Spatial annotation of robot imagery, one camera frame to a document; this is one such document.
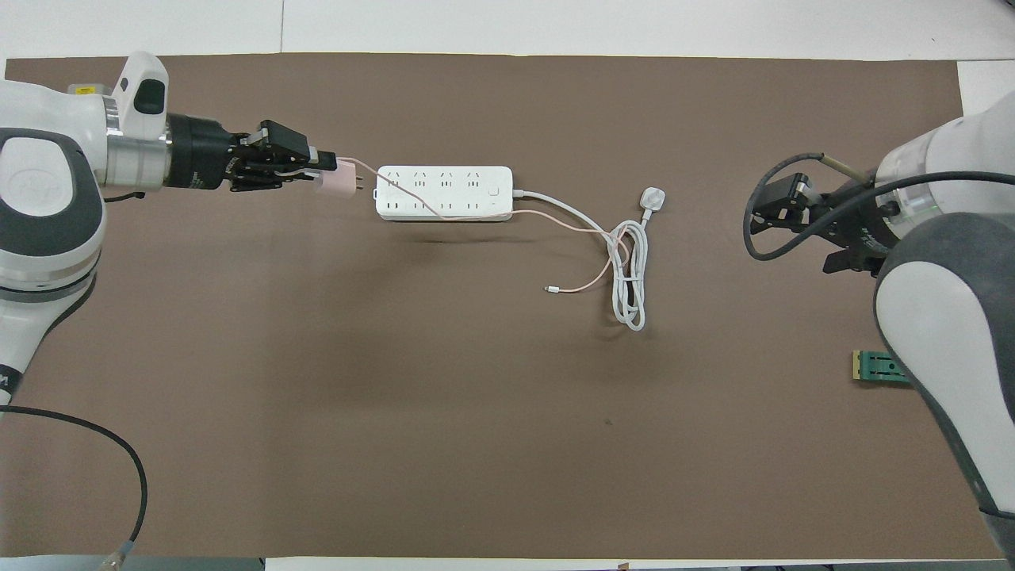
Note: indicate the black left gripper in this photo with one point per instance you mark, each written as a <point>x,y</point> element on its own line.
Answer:
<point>198,151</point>

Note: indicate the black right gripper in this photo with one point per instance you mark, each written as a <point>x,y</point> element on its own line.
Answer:
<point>864,222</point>

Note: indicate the pink charger block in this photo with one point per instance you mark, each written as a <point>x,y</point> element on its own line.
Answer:
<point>337,182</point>

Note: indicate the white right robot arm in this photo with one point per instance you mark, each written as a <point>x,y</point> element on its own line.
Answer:
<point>936,317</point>

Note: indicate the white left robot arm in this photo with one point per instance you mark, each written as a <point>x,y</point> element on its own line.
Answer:
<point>47,119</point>

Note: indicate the white power strip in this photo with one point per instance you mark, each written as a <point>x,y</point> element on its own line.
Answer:
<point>476,190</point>

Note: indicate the brown table mat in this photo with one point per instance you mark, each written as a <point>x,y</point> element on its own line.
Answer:
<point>476,444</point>

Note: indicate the green knife switch block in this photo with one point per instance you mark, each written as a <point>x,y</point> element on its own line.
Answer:
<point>876,367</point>

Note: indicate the grey on off switch box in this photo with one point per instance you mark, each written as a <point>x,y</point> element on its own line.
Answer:
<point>83,90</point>

